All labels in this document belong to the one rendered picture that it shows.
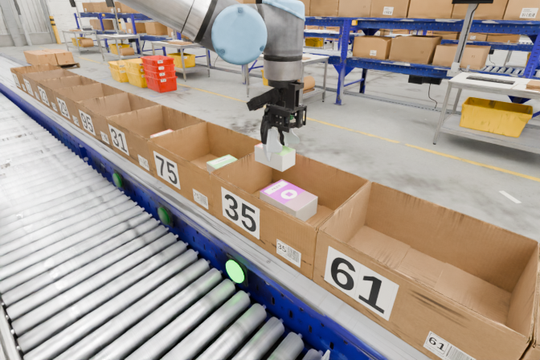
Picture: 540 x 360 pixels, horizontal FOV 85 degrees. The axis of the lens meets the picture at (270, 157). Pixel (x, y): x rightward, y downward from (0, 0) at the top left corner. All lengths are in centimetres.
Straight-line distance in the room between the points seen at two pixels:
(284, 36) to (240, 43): 18
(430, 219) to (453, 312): 31
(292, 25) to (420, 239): 67
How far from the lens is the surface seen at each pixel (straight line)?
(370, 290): 73
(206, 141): 141
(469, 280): 96
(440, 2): 517
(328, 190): 102
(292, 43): 68
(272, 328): 90
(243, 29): 50
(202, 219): 101
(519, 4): 500
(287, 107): 71
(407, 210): 93
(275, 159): 78
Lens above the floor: 150
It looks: 27 degrees down
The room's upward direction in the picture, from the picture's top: straight up
